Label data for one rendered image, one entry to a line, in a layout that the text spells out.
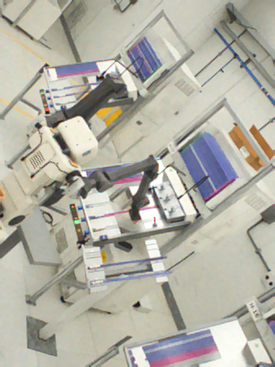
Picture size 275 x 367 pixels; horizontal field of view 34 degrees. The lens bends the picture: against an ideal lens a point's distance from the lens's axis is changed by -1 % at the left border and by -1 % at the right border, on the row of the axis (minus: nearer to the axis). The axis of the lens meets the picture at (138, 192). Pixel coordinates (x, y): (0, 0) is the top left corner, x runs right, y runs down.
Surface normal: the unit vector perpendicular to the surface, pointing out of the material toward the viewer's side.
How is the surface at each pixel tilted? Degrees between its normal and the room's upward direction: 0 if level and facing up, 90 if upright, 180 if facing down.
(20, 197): 82
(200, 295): 90
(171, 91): 90
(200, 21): 90
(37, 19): 90
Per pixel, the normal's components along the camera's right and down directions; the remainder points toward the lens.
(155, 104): 0.29, 0.72
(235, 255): -0.62, -0.36
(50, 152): -0.36, -0.13
